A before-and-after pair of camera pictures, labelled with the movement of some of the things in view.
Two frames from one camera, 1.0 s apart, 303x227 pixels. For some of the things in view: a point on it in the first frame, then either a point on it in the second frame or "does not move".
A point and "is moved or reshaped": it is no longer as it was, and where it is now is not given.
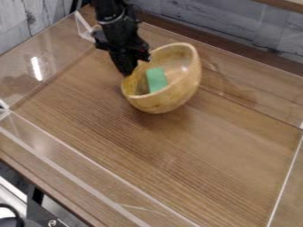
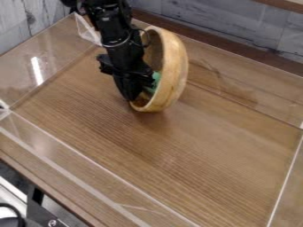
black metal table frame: [45, 211] does not move
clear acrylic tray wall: [190, 144] does not move
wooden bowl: [180, 61] is moved or reshaped
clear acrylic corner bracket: [86, 31] does not move
